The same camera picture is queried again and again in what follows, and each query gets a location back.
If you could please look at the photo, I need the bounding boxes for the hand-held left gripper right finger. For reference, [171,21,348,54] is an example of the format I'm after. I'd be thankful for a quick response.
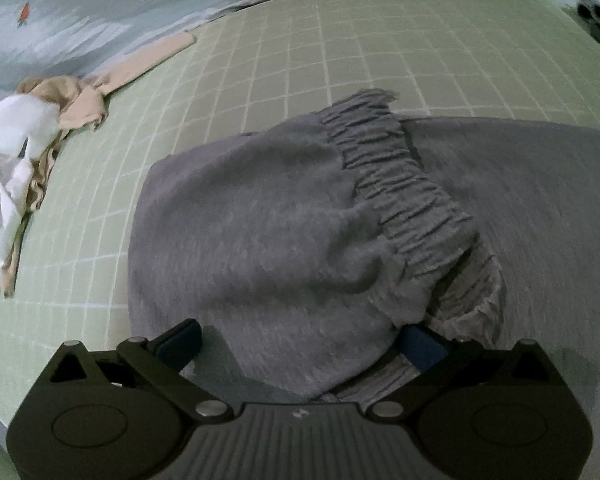
[366,325,567,420]

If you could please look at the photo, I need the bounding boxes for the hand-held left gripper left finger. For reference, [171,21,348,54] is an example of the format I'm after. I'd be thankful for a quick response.
[34,317,237,420]

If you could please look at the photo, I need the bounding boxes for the grey pants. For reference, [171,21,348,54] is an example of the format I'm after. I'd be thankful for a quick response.
[127,87,600,411]

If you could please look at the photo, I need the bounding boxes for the beige garment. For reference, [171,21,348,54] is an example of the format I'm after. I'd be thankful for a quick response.
[0,30,198,298]

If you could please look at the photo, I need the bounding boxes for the white garment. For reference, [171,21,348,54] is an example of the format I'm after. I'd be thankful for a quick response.
[0,94,63,311]

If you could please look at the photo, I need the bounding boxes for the green checked bed sheet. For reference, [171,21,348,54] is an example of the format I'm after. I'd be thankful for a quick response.
[0,0,600,441]

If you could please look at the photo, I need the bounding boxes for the light blue carrot print cloth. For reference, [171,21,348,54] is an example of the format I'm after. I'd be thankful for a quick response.
[0,0,600,108]

